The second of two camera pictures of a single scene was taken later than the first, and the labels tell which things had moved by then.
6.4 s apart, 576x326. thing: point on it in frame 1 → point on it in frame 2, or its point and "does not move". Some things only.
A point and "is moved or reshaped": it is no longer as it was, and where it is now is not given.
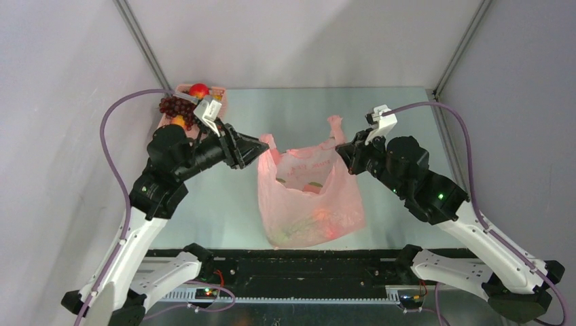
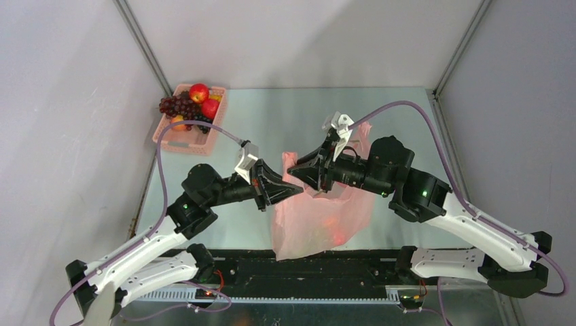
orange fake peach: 178,119 does not move
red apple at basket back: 199,90 does not move
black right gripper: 352,154 → 318,168
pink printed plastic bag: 308,195 is moved or reshaped
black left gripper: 239,149 → 268,187
